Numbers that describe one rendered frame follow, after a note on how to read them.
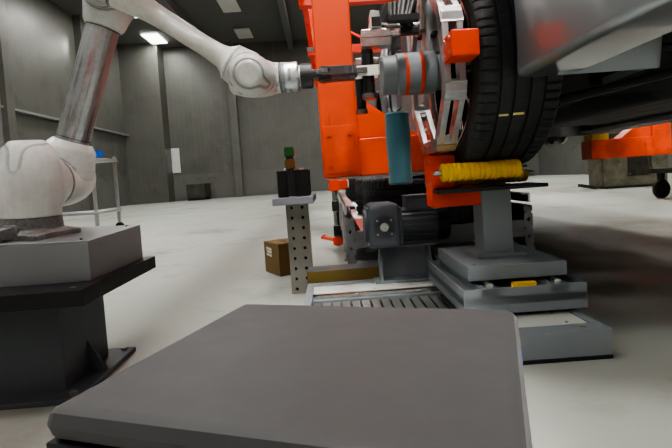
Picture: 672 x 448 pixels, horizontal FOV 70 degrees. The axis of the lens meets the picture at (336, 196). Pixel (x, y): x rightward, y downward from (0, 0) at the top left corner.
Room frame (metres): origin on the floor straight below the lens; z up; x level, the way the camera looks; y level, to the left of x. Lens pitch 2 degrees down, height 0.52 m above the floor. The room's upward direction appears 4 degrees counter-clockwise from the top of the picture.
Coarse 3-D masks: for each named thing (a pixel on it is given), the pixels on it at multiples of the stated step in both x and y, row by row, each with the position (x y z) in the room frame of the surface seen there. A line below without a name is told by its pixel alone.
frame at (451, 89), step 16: (432, 0) 1.44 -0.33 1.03; (448, 0) 1.42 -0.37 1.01; (448, 16) 1.35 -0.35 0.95; (448, 32) 1.35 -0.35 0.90; (416, 48) 1.81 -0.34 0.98; (448, 64) 1.35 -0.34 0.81; (464, 64) 1.35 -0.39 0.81; (448, 80) 1.35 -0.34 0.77; (464, 80) 1.35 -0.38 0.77; (416, 96) 1.85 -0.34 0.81; (448, 96) 1.36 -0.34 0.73; (464, 96) 1.36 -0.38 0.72; (416, 112) 1.84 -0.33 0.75; (448, 112) 1.40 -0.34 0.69; (416, 128) 1.82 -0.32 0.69; (432, 128) 1.77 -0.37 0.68; (432, 144) 1.56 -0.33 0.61; (448, 144) 1.49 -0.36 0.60
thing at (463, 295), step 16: (432, 272) 1.79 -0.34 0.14; (448, 272) 1.73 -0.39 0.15; (448, 288) 1.55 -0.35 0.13; (464, 288) 1.48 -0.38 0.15; (480, 288) 1.38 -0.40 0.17; (496, 288) 1.37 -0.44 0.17; (512, 288) 1.37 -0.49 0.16; (528, 288) 1.37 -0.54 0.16; (544, 288) 1.37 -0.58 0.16; (560, 288) 1.37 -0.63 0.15; (576, 288) 1.37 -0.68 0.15; (464, 304) 1.37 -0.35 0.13; (480, 304) 1.37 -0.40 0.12; (496, 304) 1.37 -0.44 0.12; (512, 304) 1.37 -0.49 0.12; (528, 304) 1.37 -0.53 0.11; (544, 304) 1.37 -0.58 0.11; (560, 304) 1.37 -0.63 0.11; (576, 304) 1.37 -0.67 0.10
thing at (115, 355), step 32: (0, 288) 1.20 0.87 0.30; (32, 288) 1.17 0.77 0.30; (64, 288) 1.14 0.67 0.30; (96, 288) 1.18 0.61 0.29; (0, 320) 1.23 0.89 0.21; (32, 320) 1.23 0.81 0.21; (64, 320) 1.25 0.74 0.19; (96, 320) 1.42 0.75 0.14; (0, 352) 1.23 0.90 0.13; (32, 352) 1.23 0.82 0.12; (64, 352) 1.24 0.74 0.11; (96, 352) 1.36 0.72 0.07; (128, 352) 1.49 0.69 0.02; (0, 384) 1.23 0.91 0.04; (32, 384) 1.23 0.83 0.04; (64, 384) 1.23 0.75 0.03; (96, 384) 1.27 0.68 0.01
